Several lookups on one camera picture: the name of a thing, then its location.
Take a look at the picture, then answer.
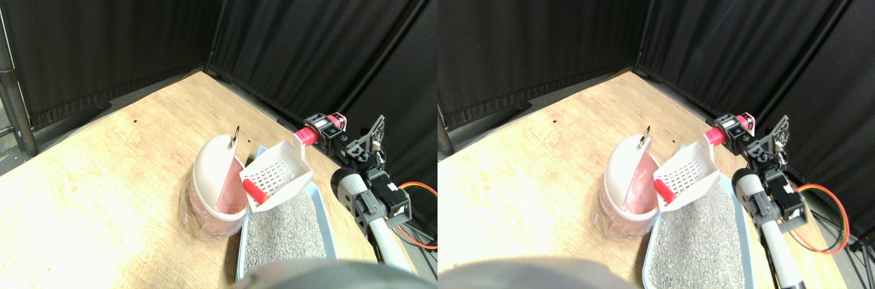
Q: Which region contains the white bin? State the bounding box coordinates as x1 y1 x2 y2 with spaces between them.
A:
593 125 661 242
179 125 251 240

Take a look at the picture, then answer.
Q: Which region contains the orange wire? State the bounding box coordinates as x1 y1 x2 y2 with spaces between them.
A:
396 181 438 249
786 183 851 256

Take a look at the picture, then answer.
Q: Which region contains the red lump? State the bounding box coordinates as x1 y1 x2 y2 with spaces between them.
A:
243 180 269 205
654 180 679 205

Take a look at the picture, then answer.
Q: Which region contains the black curtain stand pole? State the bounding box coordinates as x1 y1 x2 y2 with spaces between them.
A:
204 0 238 75
634 0 662 75
338 0 438 123
752 0 875 126

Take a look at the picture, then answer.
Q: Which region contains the white scoop with red handle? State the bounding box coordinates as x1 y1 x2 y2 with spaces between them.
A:
653 111 756 213
239 113 347 213

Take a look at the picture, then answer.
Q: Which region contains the grey curtain stand pole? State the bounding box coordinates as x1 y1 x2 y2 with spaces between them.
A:
0 8 39 160
437 113 456 157

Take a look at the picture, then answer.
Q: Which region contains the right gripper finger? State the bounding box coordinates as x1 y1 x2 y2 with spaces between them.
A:
714 115 750 142
304 115 341 143

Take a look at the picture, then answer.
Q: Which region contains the blue litter tray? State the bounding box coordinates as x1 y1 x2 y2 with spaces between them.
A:
236 144 338 283
643 142 756 289

